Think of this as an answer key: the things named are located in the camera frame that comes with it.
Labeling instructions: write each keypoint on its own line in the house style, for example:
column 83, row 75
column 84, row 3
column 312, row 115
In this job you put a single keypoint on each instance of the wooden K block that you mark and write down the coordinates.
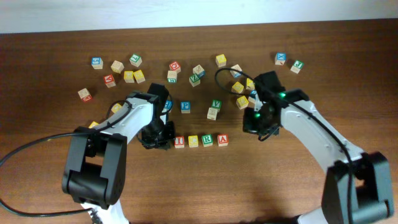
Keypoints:
column 212, row 113

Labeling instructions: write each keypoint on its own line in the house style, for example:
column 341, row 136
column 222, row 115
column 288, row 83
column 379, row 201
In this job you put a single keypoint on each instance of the green V block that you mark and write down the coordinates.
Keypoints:
column 216, row 104

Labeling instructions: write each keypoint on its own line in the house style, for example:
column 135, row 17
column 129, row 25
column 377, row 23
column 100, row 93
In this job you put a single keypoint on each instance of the wooden block green side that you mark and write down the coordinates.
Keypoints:
column 172, row 76

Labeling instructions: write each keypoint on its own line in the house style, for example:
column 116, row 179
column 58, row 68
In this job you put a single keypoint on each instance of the yellow M block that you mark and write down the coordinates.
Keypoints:
column 221, row 60

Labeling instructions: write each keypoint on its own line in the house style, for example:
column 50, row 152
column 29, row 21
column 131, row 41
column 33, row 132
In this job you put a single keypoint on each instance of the yellow block mid left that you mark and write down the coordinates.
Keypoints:
column 116, row 107

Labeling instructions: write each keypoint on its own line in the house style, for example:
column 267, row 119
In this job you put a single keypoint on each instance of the green J block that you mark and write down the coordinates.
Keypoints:
column 297, row 66

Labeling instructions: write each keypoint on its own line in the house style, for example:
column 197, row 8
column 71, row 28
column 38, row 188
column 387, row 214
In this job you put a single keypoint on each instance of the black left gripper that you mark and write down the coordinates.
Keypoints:
column 161, row 144

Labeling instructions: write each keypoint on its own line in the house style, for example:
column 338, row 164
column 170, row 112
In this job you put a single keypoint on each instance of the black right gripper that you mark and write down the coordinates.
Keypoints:
column 249, row 125

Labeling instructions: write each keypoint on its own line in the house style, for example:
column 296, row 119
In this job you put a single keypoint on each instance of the red G block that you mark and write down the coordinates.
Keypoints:
column 175, row 66

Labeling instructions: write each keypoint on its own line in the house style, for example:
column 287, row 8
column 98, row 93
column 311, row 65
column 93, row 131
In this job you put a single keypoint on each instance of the blue X block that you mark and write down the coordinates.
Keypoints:
column 280, row 58

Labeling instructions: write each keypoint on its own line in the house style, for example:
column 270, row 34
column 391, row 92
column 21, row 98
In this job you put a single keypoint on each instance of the wooden block blue D side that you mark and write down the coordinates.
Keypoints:
column 236, row 71

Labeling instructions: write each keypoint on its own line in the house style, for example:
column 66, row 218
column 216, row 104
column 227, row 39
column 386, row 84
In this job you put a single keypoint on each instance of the blue top block far left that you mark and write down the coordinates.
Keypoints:
column 97, row 63

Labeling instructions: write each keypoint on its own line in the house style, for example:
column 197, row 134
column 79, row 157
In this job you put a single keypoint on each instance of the plain wooden block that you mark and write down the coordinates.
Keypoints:
column 117, row 66

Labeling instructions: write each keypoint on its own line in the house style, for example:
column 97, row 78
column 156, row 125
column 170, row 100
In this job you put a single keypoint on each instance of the red I block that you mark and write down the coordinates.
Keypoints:
column 179, row 142

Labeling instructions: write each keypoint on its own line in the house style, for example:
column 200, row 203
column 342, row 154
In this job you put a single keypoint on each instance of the yellow block lower left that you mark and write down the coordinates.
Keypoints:
column 93, row 124

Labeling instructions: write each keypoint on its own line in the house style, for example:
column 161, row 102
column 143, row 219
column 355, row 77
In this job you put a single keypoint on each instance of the wooden block red side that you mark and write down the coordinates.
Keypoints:
column 85, row 95

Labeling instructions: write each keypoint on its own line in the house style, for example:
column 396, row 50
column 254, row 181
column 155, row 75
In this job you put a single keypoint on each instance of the wooden block blue L side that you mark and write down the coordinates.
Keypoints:
column 199, row 71

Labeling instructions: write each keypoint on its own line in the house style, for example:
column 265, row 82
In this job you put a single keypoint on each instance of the red A block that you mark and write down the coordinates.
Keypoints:
column 223, row 140

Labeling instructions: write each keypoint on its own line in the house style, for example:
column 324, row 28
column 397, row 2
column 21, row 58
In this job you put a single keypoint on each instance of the yellow block beside left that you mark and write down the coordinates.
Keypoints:
column 139, row 76

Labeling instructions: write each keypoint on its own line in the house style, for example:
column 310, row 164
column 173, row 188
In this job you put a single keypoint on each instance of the blue I block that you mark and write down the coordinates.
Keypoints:
column 252, row 96

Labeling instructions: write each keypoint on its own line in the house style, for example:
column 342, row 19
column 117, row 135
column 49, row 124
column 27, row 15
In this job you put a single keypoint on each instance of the blue H block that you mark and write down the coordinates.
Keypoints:
column 168, row 105

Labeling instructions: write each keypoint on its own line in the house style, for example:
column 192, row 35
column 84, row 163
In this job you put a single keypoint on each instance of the green Z block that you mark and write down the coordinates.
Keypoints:
column 194, row 80

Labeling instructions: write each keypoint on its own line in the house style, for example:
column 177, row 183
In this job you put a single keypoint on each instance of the yellow block right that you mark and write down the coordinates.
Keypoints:
column 250, row 84

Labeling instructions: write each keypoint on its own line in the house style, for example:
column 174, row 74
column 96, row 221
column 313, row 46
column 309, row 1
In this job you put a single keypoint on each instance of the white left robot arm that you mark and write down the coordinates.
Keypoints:
column 95, row 169

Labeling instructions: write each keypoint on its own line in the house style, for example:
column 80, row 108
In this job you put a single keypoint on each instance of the yellow c block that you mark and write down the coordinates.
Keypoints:
column 242, row 102
column 193, row 141

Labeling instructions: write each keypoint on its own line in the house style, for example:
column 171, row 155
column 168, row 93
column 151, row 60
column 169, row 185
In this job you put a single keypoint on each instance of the green L block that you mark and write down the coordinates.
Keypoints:
column 135, row 60

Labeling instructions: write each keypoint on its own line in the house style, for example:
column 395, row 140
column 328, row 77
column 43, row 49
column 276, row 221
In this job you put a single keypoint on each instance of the green R block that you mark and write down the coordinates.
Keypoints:
column 207, row 140

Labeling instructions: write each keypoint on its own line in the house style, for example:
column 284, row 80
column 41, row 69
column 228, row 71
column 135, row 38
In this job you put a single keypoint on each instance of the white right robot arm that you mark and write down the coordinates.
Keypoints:
column 358, row 185

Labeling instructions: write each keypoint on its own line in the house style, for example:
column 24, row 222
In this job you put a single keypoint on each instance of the yellow S block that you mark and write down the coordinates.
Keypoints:
column 237, row 88

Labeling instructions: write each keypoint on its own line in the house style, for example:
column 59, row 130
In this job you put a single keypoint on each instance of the blue P block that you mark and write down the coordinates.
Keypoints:
column 185, row 107

